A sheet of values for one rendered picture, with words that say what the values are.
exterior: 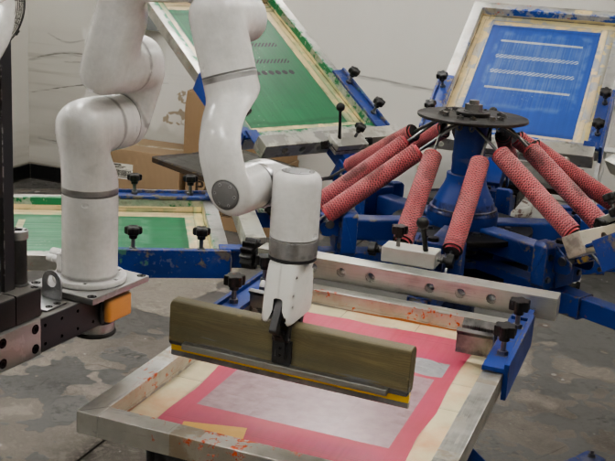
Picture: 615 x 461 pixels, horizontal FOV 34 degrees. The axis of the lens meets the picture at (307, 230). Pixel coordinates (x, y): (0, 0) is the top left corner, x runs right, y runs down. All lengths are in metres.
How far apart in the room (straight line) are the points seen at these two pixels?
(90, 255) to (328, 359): 0.45
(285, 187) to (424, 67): 4.73
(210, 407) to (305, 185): 0.46
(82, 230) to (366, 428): 0.57
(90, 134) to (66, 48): 5.57
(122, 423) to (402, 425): 0.46
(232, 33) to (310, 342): 0.48
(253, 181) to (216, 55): 0.19
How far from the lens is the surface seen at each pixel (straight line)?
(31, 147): 7.50
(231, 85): 1.51
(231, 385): 1.82
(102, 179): 1.70
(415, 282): 2.22
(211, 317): 1.62
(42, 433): 3.77
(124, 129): 1.71
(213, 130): 1.49
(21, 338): 1.62
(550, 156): 2.77
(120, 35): 1.63
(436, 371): 1.94
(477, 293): 2.20
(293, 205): 1.49
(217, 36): 1.52
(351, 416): 1.73
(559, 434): 4.01
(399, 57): 6.22
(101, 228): 1.72
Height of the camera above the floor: 1.71
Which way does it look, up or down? 16 degrees down
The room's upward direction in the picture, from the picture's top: 4 degrees clockwise
